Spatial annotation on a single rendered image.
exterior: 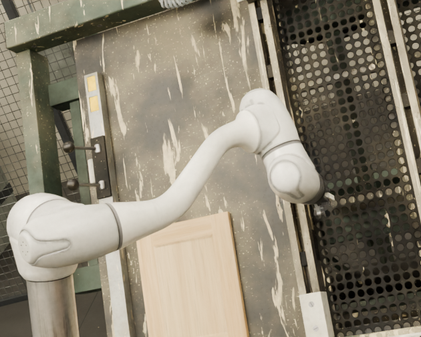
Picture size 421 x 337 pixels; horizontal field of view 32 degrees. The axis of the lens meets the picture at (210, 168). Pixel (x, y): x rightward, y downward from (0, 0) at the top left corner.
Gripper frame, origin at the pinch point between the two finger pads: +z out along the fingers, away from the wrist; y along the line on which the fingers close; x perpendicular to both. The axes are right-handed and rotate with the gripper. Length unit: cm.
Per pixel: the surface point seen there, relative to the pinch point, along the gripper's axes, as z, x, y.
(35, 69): 5, 92, 65
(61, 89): 12, 87, 58
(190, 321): 7, 48, -27
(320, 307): 1.0, 7.3, -29.0
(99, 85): 5, 68, 52
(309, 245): 1.0, 7.4, -11.8
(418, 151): 4.4, -26.1, 7.9
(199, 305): 7, 45, -23
